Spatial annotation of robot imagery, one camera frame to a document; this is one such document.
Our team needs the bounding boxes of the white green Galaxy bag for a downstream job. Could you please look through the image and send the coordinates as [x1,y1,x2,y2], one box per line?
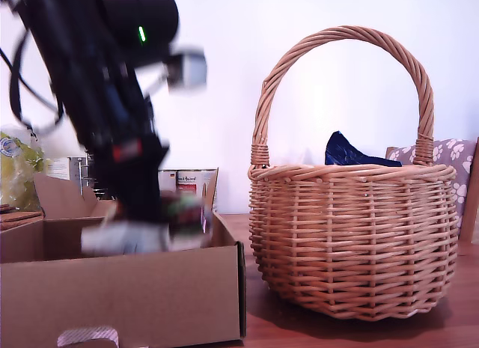
[80,192,214,257]

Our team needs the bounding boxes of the blue candy bag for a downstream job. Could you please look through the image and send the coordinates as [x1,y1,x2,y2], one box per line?
[324,130,403,168]

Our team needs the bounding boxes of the woven wicker basket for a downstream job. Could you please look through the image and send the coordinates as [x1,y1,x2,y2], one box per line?
[247,25,460,322]

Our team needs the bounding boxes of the brown cardboard box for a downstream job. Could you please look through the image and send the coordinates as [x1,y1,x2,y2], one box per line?
[0,167,248,348]

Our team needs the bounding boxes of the tin can white label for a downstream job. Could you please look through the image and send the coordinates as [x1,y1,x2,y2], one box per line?
[156,169,177,192]

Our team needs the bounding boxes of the tin can red label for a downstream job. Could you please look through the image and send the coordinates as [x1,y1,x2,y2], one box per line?
[175,168,219,195]

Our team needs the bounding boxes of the small white carton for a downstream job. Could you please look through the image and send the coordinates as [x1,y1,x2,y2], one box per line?
[46,156,89,180]

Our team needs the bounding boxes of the yellow green plastic bag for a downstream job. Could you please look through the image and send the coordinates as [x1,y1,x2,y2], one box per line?
[0,130,46,211]

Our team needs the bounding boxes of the large cork trivet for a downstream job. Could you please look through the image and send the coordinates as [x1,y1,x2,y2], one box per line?
[0,210,44,230]

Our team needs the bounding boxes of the chrome wire utensil holder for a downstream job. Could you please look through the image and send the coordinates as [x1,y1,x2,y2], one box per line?
[76,149,99,198]

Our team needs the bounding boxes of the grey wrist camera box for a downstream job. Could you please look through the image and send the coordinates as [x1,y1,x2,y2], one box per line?
[164,46,209,94]

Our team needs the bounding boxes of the black cable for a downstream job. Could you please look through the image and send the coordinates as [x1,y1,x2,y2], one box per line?
[9,24,67,136]
[0,48,61,112]

